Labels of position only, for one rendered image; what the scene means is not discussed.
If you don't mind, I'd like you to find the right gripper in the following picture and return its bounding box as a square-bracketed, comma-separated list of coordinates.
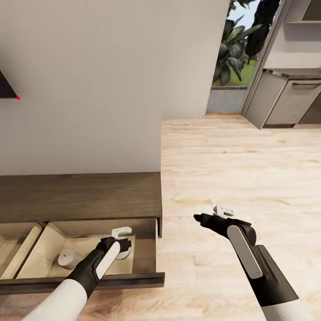
[193, 213, 223, 234]

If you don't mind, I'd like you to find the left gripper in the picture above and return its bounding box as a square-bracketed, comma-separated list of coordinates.
[117, 239, 132, 252]

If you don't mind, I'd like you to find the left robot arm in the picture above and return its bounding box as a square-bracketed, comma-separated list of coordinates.
[21, 226, 132, 321]

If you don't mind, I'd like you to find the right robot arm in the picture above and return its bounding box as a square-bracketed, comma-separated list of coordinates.
[193, 205, 314, 321]

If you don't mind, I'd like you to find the pillar candle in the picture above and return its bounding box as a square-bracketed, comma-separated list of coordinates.
[58, 248, 81, 270]
[116, 236, 132, 260]

